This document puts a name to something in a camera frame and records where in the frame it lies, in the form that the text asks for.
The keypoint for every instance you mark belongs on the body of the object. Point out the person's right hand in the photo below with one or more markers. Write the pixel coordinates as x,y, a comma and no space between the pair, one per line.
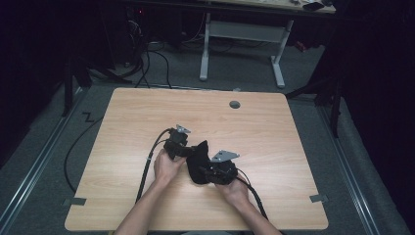
235,192

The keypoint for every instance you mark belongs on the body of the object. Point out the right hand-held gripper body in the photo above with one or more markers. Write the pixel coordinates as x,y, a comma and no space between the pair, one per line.
223,171

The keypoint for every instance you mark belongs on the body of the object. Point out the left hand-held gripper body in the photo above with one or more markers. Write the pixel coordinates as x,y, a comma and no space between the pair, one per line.
176,143

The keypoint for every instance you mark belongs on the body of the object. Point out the black zigzag tape mark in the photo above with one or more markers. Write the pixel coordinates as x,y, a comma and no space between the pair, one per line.
88,117

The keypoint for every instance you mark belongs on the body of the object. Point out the small red object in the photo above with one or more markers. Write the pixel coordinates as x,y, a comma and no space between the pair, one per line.
300,46

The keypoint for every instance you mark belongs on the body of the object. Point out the person's left hand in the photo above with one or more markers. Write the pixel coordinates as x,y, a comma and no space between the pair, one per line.
166,168

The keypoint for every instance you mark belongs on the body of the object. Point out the black sock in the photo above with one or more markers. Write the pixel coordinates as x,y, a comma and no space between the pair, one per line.
202,148
195,169

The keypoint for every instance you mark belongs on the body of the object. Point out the white desk frame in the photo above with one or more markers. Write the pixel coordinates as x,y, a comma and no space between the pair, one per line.
243,32

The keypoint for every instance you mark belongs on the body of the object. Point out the black phone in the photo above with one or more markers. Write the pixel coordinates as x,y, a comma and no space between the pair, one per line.
313,6

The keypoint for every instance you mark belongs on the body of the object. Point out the black metal stand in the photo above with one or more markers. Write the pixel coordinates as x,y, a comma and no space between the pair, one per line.
335,111
67,91

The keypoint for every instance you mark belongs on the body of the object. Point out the grey tape piece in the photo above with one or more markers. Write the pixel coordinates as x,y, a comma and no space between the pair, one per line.
75,201

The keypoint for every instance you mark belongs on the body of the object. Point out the metal floor rail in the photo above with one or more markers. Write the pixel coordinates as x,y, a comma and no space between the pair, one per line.
32,169
350,182

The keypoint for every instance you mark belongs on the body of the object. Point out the dark computer tower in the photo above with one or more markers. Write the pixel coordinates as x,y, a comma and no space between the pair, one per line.
135,32

